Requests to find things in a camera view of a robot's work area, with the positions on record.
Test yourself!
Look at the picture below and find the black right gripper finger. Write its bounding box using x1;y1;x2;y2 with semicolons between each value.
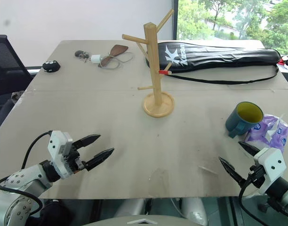
238;141;262;158
219;157;248;188

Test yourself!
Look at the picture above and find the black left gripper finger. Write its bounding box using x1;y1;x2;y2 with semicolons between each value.
83;147;115;172
73;134;102;150

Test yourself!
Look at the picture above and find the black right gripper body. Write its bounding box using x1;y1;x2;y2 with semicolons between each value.
246;164;267;188

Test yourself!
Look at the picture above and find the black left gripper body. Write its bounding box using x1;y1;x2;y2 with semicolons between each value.
63;143;87;175

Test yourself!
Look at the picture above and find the teal mug yellow inside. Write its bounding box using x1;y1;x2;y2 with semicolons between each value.
225;101;264;139

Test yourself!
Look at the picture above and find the wooden mug tree stand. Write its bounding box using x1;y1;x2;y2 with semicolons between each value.
121;8;176;117

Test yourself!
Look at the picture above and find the purple tissue pack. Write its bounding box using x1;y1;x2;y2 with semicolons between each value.
243;113;288;154

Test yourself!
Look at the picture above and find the silver rounded robot leg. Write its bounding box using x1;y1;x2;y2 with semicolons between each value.
181;197;208;226
114;198;146;218

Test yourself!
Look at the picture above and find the grey robot torso plate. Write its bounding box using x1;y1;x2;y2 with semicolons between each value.
82;213;191;226

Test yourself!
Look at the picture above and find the white charger plug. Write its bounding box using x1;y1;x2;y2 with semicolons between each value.
90;54;102;65

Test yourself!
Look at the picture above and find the black round pouch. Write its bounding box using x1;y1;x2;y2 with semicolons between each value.
41;60;61;72

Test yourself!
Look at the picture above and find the dark key bunch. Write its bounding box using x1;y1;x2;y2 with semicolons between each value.
74;49;90;63

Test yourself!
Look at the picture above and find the brown leather pouch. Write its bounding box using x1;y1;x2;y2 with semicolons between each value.
98;44;129;68

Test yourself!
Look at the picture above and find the red and black item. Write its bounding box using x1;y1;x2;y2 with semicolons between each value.
277;55;288;71

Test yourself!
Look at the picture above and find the black racket bag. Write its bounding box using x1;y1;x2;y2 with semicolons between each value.
145;41;282;74

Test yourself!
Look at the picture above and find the black office chair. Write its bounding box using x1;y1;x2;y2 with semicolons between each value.
0;34;34;124

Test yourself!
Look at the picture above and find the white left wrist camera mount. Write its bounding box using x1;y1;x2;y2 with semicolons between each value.
47;130;75;180

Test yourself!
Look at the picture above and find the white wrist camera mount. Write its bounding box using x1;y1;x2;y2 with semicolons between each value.
47;130;75;180
253;147;287;195

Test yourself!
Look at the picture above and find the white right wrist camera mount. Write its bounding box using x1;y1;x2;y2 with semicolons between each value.
253;147;287;195

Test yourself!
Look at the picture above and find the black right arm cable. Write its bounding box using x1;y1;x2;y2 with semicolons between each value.
238;171;288;226

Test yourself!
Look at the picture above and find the black bag strap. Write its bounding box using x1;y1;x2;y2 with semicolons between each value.
170;64;280;85

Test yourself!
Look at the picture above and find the grey charger cable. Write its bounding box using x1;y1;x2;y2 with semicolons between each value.
99;52;135;70

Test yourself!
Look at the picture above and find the dark window frame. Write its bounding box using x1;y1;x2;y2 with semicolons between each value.
170;0;179;41

